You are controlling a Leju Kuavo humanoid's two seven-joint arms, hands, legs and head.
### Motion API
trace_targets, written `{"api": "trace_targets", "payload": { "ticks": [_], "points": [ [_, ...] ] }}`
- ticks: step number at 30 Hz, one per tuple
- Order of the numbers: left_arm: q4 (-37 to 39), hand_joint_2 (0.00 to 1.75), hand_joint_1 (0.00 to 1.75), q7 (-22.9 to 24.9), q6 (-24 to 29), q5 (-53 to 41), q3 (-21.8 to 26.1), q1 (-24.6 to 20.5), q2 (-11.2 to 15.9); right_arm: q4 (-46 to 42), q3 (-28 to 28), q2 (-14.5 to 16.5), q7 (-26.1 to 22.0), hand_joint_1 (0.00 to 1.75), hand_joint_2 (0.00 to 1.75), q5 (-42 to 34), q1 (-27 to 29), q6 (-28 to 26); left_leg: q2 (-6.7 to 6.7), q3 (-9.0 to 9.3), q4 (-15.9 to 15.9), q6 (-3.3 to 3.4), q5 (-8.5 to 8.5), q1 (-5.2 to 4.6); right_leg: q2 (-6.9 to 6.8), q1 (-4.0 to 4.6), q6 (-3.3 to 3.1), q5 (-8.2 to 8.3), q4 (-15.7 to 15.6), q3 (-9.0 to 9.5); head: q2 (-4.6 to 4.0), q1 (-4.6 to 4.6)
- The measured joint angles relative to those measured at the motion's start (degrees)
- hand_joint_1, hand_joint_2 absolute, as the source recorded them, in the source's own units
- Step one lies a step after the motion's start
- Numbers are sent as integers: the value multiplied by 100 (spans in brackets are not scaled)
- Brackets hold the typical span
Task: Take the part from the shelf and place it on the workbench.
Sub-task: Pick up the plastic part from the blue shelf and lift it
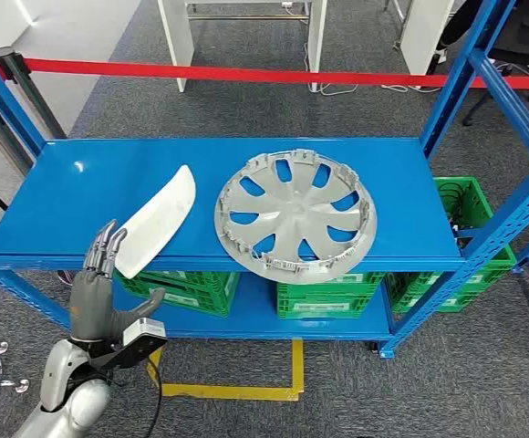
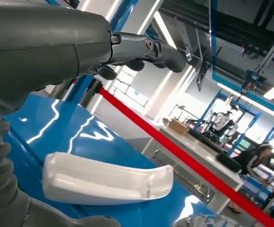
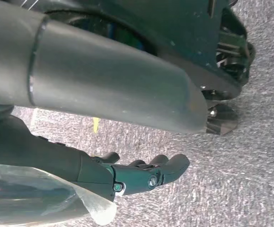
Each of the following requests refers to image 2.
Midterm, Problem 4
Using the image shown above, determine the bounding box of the blue gantry frame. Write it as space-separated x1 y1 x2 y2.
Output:
193 90 262 157

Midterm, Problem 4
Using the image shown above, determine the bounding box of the blue overhead rail frame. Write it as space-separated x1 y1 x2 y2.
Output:
209 0 274 120

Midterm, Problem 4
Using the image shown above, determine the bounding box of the red barrier belt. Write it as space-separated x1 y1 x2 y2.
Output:
98 87 274 227

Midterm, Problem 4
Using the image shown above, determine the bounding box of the grey plastic wheel cover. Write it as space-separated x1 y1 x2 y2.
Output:
172 213 242 227

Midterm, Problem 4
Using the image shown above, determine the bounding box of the white desk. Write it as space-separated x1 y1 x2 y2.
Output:
140 124 244 215

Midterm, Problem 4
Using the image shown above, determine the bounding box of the white humanoid robot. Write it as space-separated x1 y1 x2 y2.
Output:
204 105 240 148

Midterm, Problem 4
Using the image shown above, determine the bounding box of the blue metal shelf rack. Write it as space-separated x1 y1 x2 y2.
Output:
2 0 223 227

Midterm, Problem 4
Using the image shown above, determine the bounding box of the cardboard box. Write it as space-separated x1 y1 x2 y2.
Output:
168 118 189 137

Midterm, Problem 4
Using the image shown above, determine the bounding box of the dark barrier post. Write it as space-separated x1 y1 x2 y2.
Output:
79 79 104 109

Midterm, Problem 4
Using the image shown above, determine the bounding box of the person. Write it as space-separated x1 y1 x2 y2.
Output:
228 141 274 216

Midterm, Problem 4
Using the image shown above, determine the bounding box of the black bag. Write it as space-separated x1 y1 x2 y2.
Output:
215 151 243 174

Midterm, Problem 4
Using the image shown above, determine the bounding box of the chrome barrier post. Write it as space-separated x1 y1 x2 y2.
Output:
49 78 74 101

